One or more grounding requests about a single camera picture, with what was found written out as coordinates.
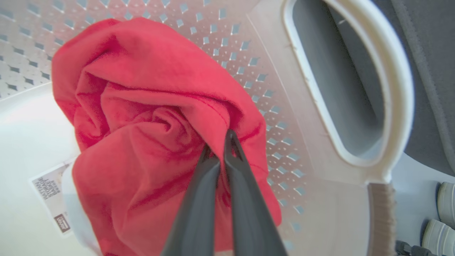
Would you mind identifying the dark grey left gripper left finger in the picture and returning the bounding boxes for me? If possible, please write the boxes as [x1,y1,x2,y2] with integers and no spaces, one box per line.
[161,144,221,256]

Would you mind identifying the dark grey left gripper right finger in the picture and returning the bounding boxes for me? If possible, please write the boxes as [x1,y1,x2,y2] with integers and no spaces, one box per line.
[223,129,288,256]

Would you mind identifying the red garment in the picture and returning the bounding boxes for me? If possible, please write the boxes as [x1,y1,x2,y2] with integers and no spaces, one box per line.
[51,17,283,256]

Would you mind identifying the grey fabric sofa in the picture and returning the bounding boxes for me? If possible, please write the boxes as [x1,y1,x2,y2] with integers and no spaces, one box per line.
[370,0,455,177]

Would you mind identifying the white perforated plastic laundry basket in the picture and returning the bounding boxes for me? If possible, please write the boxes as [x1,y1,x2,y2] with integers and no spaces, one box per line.
[0,0,415,256]

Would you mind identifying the paper label sticker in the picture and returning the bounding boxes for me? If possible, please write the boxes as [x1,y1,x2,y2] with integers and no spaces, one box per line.
[29,161,77,236]

